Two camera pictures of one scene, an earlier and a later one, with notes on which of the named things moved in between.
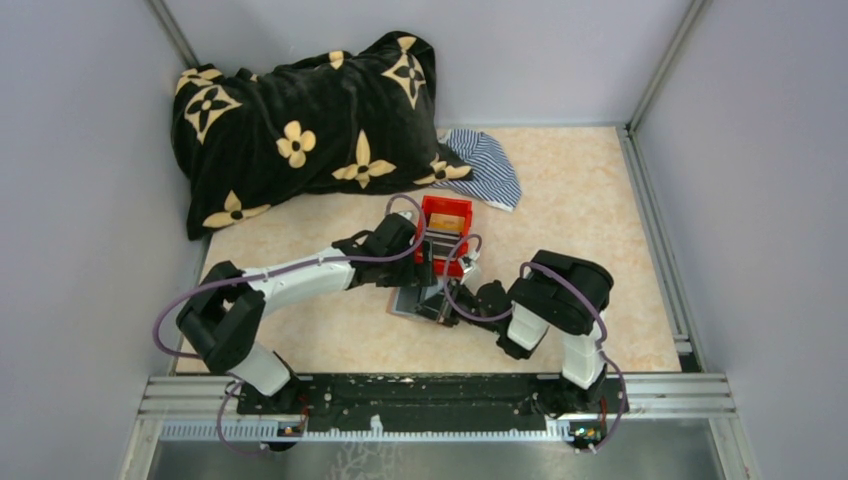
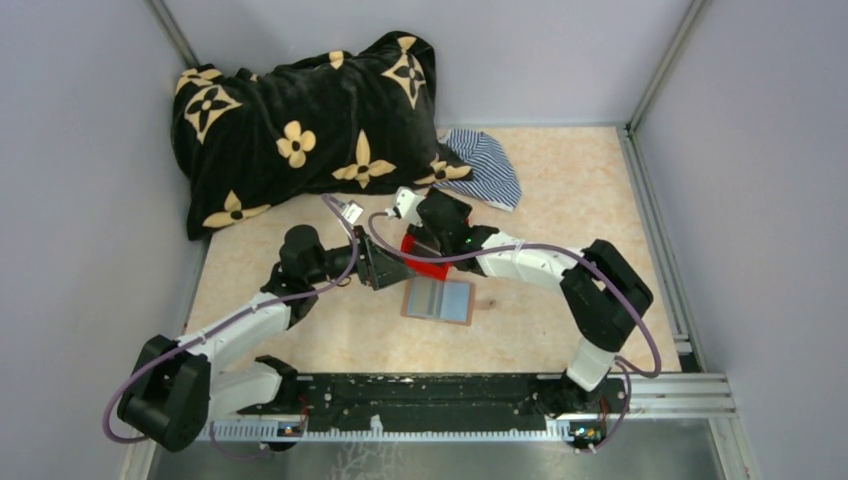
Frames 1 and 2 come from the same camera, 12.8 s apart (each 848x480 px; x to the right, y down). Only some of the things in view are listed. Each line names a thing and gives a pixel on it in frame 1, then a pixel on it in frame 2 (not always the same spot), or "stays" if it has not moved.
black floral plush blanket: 357,119 stays
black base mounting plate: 438,402 stays
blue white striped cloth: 494,178 stays
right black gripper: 446,313 → 419,231
